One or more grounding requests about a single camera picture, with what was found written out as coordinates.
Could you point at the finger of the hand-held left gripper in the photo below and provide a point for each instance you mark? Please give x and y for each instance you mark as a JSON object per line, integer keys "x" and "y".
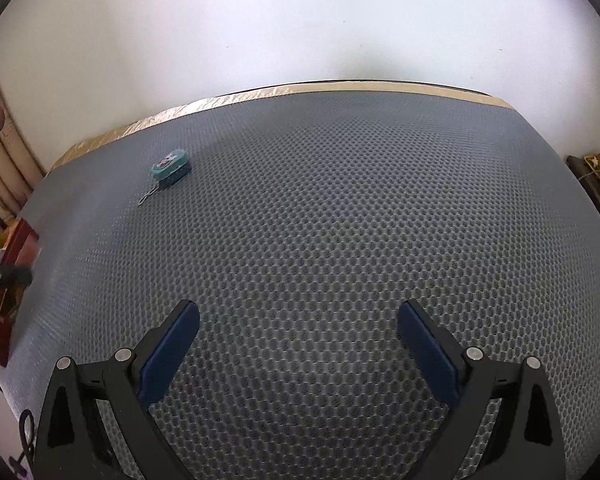
{"x": 10, "y": 276}

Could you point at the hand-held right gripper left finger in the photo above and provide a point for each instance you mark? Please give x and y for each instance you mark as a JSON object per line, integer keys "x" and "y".
{"x": 167, "y": 355}

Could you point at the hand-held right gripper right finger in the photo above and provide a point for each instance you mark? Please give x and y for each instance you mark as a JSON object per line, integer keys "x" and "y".
{"x": 427, "y": 355}

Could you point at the red box with yellow inside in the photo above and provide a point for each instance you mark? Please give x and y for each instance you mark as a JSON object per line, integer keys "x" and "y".
{"x": 5, "y": 320}

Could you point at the beige patterned curtain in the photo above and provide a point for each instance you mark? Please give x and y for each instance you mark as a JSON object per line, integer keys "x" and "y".
{"x": 0, "y": 160}

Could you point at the grey honeycomb mat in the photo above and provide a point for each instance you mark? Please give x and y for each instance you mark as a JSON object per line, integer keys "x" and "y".
{"x": 330, "y": 210}

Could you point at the dark wooden furniture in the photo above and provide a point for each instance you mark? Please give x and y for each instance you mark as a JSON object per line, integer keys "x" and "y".
{"x": 592, "y": 195}

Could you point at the gold table cover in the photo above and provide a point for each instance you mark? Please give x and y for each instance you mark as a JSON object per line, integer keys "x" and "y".
{"x": 380, "y": 85}

